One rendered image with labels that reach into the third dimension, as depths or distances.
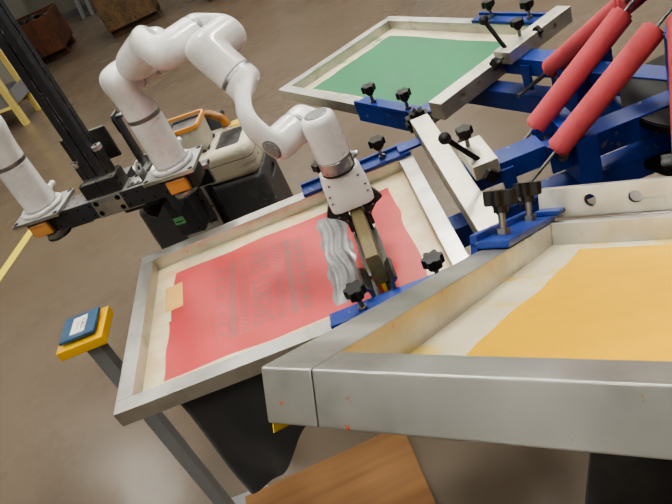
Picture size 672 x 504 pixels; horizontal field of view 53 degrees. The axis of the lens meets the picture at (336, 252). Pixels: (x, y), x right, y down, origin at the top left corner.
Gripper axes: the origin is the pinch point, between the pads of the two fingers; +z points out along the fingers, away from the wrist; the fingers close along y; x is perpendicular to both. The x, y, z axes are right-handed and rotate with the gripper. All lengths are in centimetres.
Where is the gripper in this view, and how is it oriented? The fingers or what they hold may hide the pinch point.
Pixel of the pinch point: (361, 222)
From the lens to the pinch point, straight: 153.0
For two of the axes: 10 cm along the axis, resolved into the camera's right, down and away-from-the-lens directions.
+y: -9.2, 3.7, 0.8
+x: 1.4, 5.4, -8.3
